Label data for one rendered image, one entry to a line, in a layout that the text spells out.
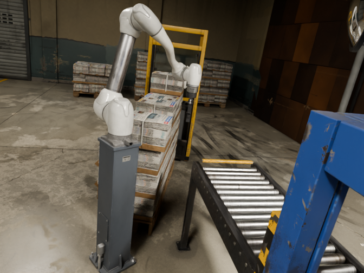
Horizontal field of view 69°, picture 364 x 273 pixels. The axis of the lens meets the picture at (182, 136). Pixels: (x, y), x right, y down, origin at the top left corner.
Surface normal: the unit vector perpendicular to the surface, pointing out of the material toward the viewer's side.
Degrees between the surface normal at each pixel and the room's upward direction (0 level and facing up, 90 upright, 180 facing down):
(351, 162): 90
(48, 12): 90
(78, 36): 90
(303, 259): 90
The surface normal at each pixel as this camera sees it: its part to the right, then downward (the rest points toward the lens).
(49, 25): 0.20, 0.35
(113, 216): 0.69, 0.32
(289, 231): -0.97, -0.05
